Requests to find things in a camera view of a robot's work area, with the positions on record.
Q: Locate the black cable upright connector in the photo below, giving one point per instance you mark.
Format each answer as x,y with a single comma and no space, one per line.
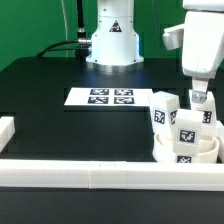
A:
81,33

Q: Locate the white paper marker sheet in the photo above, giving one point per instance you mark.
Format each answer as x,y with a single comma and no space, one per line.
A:
108,97

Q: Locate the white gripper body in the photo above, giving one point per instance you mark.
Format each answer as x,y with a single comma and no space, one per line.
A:
201,38

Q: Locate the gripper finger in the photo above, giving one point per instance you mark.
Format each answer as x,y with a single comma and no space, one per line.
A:
199,90

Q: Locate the white U-shaped fence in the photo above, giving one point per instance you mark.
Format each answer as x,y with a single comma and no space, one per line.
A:
111,175

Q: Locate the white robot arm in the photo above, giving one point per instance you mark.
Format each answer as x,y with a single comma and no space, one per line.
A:
115,44

